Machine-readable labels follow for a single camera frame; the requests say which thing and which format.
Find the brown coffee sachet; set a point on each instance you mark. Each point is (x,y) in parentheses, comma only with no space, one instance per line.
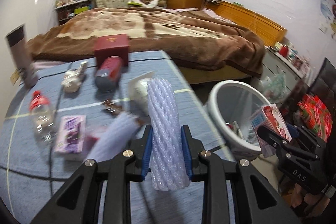
(115,110)

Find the white wall shelf unit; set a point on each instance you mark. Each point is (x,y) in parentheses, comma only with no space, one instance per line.
(66,11)

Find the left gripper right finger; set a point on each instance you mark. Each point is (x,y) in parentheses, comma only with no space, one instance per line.
(232,189)

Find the clear plastic water bottle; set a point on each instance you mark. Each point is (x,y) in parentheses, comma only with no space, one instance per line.
(42,116)

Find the red plaid bag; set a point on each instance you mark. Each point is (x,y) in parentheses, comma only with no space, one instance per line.
(316,116)

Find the red cup on cabinet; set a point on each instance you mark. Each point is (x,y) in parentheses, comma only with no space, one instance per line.
(284,51)

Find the grey drawer cabinet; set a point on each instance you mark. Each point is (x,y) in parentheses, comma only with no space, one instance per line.
(274,64)

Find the blue checked table cloth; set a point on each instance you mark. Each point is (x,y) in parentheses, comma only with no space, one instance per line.
(31,172)

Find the dark red gift box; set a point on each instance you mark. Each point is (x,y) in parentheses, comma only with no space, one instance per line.
(112,45)

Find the white trash bin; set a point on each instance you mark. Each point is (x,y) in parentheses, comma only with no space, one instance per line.
(230,105)

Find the wooden headboard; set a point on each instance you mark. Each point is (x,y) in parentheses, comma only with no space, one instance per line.
(268,30)

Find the lilac foam net sleeve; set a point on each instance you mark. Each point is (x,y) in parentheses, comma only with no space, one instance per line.
(168,171)

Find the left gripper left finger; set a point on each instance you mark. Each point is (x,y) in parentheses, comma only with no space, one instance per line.
(78,200)

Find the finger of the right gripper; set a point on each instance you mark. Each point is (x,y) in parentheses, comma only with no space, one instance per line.
(305,139)
(271,143)

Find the right hand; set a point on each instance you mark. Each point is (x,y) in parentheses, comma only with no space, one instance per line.
(318,202)

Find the grey thermos tumbler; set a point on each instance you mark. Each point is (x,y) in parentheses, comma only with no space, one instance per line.
(16,40)

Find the brown patterned blanket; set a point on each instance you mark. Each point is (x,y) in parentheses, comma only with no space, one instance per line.
(191,38)

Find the black chair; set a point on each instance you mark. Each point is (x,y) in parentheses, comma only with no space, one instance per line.
(324,85)

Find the pink white milk carton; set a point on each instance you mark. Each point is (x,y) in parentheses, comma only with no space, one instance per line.
(270,117)

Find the white yogurt cup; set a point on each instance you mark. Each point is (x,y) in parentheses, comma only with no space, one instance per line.
(137,90)

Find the hanging plastic bag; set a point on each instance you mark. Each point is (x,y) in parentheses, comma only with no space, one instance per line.
(274,88)

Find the white wrapper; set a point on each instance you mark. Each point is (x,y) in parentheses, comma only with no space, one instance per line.
(73,79)

